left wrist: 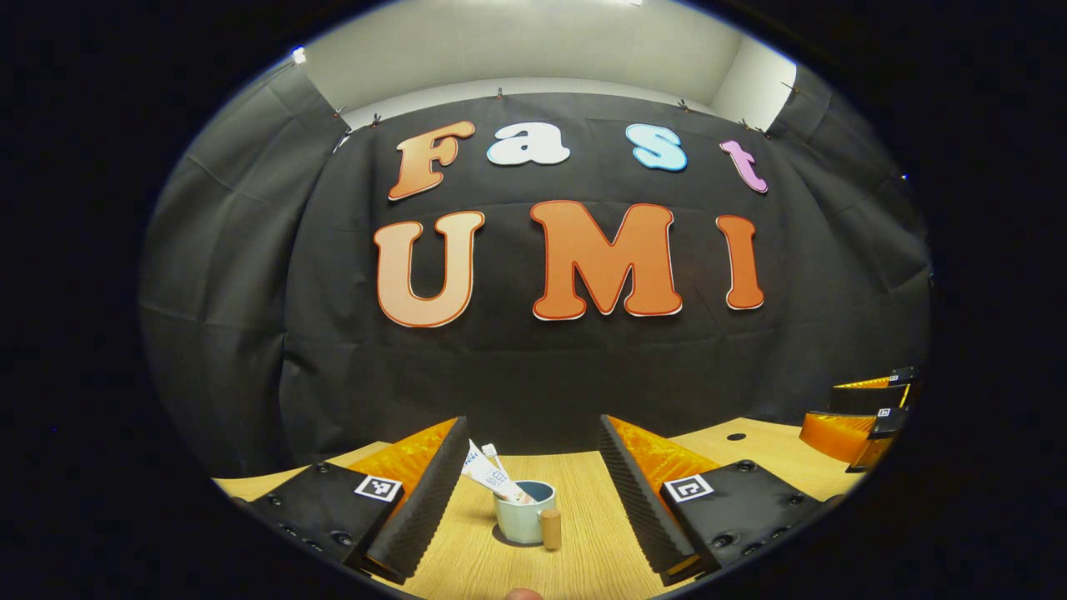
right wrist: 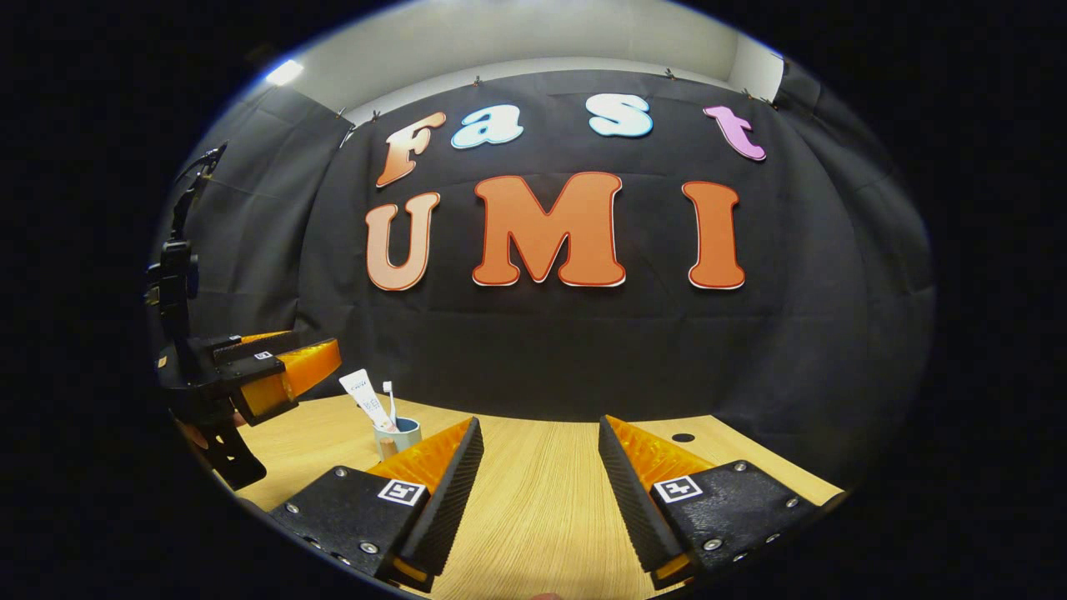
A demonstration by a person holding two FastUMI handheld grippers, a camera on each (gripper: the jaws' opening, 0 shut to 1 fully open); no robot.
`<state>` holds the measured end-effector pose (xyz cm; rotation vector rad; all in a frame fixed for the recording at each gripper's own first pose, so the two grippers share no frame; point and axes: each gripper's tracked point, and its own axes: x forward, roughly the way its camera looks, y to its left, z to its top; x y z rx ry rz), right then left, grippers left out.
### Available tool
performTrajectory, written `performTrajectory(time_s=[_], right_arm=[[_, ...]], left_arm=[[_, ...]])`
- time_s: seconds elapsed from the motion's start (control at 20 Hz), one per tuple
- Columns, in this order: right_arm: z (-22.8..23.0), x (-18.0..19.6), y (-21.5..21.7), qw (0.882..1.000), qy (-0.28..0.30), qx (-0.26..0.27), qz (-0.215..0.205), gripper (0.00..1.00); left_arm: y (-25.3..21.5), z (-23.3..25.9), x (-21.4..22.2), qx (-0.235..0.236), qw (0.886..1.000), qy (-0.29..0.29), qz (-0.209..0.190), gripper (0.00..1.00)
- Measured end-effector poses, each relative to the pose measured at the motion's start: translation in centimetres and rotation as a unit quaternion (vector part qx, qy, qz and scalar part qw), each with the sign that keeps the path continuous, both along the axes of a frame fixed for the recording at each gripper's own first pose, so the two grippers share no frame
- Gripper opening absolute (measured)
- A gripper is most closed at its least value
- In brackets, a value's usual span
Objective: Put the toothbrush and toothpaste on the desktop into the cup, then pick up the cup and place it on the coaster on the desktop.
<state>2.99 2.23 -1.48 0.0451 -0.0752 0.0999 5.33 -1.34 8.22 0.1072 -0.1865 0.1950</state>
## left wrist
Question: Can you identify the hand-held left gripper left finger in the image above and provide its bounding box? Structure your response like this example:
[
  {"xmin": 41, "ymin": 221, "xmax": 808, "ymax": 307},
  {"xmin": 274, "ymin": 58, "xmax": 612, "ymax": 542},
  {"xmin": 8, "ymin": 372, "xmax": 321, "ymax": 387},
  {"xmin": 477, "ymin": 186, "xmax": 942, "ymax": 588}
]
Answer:
[{"xmin": 229, "ymin": 415, "xmax": 472, "ymax": 584}]

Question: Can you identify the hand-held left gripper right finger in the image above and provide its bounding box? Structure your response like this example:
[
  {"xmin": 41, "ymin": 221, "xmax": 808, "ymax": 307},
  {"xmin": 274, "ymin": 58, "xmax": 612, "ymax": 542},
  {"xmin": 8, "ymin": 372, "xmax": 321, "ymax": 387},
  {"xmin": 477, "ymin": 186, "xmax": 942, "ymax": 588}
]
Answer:
[{"xmin": 598, "ymin": 414, "xmax": 834, "ymax": 586}]

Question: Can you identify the white toothpaste tube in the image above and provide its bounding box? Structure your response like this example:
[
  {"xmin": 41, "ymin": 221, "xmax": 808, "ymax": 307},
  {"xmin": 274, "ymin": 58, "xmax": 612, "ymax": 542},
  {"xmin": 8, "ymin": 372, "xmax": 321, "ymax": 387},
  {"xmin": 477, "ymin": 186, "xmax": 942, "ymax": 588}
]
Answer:
[{"xmin": 463, "ymin": 439, "xmax": 534, "ymax": 503}]

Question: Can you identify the dark round coaster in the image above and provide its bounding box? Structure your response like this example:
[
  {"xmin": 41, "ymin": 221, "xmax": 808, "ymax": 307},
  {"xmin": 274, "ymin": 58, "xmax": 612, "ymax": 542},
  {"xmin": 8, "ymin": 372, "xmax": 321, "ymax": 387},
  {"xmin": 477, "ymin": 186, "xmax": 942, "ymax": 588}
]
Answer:
[{"xmin": 490, "ymin": 521, "xmax": 547, "ymax": 549}]

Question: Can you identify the light blue cup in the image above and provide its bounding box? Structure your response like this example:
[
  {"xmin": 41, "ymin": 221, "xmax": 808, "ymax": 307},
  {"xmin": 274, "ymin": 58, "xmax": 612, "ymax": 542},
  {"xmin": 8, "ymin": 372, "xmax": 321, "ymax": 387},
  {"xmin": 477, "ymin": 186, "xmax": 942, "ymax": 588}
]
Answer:
[{"xmin": 493, "ymin": 481, "xmax": 564, "ymax": 551}]

